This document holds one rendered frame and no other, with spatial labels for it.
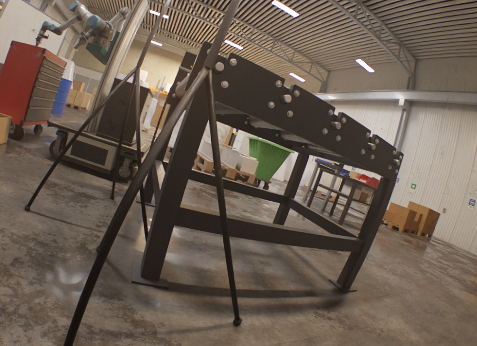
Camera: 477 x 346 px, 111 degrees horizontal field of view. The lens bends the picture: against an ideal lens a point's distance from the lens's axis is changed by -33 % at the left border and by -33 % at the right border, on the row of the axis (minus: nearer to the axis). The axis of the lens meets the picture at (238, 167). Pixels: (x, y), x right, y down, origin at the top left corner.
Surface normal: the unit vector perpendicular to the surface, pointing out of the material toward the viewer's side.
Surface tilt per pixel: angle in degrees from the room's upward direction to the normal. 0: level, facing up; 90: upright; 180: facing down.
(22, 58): 90
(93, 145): 90
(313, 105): 90
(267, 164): 100
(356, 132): 90
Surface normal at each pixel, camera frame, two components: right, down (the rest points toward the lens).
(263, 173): 0.16, 0.33
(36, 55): 0.36, 0.20
